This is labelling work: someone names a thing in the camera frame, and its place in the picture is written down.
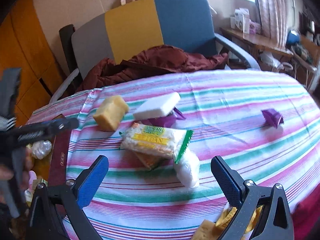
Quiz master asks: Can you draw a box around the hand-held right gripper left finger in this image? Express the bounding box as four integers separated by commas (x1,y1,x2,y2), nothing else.
29,155,109,240

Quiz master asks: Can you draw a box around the notched yellow sponge block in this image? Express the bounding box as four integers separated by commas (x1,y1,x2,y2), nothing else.
93,95,130,132

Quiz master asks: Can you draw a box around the purple wrapper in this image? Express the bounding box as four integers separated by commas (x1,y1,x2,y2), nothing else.
261,108,284,128
147,107,187,128

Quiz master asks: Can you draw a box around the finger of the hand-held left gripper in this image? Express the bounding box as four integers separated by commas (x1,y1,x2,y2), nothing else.
15,117,79,147
0,67,22,133

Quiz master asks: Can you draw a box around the rice cracker packet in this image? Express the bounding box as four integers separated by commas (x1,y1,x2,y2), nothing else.
119,123,194,163

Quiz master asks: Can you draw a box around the white cotton roll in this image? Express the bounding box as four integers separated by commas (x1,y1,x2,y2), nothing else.
174,150,200,188

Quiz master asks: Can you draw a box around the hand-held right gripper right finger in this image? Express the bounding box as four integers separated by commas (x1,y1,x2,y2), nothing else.
211,156,295,240

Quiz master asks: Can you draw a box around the grey yellow blue chair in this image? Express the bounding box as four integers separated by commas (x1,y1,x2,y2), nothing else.
49,0,260,104

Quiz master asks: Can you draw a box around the tall white product box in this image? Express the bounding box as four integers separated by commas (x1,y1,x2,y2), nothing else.
234,8,250,34

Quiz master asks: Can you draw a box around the wooden wardrobe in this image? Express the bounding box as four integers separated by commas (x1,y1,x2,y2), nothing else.
0,0,65,125

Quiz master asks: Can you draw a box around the wooden side table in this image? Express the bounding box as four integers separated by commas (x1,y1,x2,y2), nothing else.
220,26,320,90

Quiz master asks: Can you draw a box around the striped tablecloth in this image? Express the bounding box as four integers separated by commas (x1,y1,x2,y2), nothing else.
26,69,320,240

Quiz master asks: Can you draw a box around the maroon jacket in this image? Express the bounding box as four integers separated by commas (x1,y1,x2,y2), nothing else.
76,45,229,93

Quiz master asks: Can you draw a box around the red cloth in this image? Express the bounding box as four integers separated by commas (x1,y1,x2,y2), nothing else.
291,197,320,240

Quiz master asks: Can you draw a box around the small pink box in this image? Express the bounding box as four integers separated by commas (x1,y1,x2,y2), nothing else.
249,21,262,34

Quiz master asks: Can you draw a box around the large yellow sponge wedge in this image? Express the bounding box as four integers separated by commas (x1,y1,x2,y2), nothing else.
191,219,223,240

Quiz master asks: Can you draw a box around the blue round object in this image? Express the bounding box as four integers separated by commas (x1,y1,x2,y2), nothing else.
286,30,302,47

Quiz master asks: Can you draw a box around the yellow plush toy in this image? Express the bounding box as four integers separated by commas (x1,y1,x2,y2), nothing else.
215,205,263,234

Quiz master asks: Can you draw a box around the rectangular metal tin box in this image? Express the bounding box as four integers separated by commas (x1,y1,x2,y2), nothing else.
25,114,73,205

